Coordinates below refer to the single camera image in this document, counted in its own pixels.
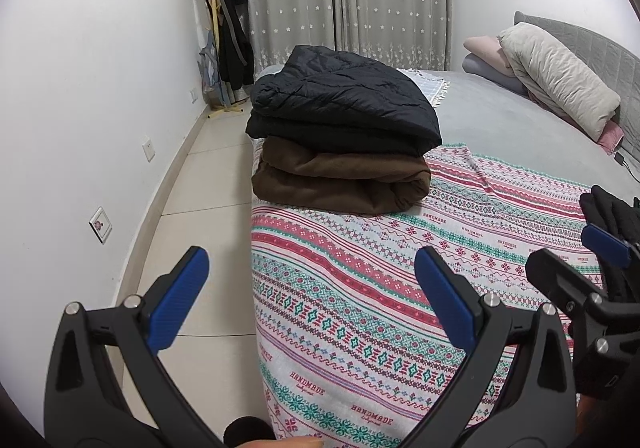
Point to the white wall socket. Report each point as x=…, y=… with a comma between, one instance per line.
x=149, y=148
x=192, y=95

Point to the pink pillow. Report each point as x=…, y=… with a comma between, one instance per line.
x=482, y=48
x=611, y=135

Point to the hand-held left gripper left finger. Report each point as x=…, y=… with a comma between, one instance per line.
x=180, y=298

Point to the dark navy puffer jacket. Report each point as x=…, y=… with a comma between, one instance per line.
x=340, y=88

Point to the yellow wooden coat rack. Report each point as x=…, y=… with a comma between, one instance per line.
x=216, y=78

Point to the light blue hanging cloth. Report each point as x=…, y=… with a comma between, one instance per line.
x=209, y=63

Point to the cream folded duvet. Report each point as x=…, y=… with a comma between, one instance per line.
x=555, y=73

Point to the bed with grey sheet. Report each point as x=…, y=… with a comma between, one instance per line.
x=500, y=118

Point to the light checked fringed cloth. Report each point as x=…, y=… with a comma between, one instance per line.
x=425, y=85

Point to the grey quilted headboard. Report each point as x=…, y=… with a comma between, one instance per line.
x=590, y=43

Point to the black garment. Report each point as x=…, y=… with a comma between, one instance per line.
x=320, y=138

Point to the person's left hand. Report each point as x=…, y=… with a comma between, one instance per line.
x=295, y=443

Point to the patterned red green blanket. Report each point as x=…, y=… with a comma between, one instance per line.
x=375, y=303

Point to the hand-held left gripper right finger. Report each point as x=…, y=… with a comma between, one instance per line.
x=445, y=298

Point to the wall socket red sticker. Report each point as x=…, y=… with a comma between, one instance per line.
x=100, y=225

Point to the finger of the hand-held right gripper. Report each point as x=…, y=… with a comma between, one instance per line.
x=607, y=243
x=560, y=278

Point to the grey pillow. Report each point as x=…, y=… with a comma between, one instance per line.
x=487, y=73

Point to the black hanging jacket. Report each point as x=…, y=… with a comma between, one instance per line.
x=232, y=38

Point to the brown fleece garment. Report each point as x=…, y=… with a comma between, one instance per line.
x=325, y=178

